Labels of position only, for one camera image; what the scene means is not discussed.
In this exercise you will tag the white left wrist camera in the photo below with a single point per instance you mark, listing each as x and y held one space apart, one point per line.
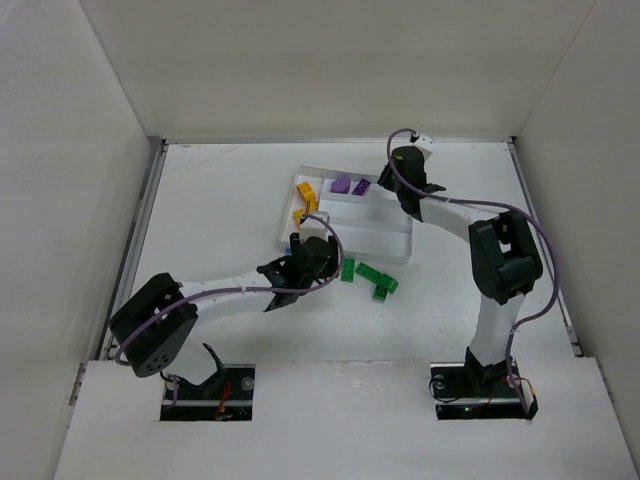
314 225

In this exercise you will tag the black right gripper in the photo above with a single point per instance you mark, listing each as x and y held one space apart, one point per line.
406 157

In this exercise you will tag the yellow lego brick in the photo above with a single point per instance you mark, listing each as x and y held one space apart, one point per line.
305 191
298 216
311 205

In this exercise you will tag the green long lego brick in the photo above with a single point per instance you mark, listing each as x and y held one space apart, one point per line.
348 270

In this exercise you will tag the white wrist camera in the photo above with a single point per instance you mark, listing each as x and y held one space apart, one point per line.
422 142
314 225

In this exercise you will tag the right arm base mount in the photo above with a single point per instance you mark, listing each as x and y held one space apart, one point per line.
457 396

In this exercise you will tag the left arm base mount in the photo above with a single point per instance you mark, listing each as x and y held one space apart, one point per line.
226 395

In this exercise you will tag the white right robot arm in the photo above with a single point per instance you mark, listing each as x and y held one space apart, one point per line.
505 260

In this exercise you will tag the purple round lego piece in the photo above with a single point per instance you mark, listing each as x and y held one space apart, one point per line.
341 185

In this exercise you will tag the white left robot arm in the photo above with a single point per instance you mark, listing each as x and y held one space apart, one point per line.
153 328

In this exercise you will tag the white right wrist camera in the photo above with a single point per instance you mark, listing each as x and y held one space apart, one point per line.
422 142

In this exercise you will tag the white divided sorting tray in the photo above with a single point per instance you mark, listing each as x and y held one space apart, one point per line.
371 227

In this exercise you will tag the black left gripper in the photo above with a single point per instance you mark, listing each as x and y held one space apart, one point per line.
298 245

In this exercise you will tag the purple square lego brick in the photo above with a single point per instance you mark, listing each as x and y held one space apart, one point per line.
361 188

